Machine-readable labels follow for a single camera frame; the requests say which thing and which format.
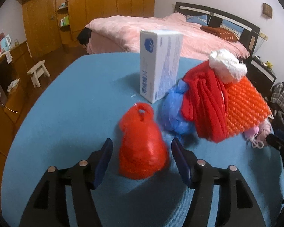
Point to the wooden wardrobe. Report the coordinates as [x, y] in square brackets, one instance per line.
[51, 24]

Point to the wall lamp right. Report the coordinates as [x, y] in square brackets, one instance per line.
[267, 11]

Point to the wooden desk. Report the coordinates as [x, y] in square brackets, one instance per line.
[13, 81]

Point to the white tissue large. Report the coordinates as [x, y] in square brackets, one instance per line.
[226, 66]

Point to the bed with pink duvet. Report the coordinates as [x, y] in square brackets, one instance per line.
[194, 30]

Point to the red knitted glove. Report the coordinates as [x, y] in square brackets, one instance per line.
[205, 103]

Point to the blue pillow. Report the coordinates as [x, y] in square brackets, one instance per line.
[199, 19]
[230, 26]

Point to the white small stool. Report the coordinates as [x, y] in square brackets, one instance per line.
[37, 71]

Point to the blue table cloth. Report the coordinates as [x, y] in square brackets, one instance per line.
[74, 116]

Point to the plaid bag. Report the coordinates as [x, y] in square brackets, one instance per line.
[282, 99]

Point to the blue pillow left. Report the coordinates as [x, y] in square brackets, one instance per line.
[199, 19]

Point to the red plastic bag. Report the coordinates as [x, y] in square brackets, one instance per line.
[143, 151]

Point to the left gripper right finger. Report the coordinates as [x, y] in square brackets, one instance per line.
[237, 205]

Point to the black nightstand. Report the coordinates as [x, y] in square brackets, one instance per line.
[260, 76]

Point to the yellow plush toy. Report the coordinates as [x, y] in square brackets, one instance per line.
[269, 65]

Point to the white blue paper box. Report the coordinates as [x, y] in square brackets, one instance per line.
[159, 62]

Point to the blue plastic bag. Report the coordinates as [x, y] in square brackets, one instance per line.
[170, 116]

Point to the brown dotted pillow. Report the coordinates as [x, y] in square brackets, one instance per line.
[221, 33]

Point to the orange foam net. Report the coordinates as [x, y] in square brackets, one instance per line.
[246, 107]

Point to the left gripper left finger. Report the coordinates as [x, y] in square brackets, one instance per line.
[47, 204]

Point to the blue pillow right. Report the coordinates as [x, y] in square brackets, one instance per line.
[230, 26]

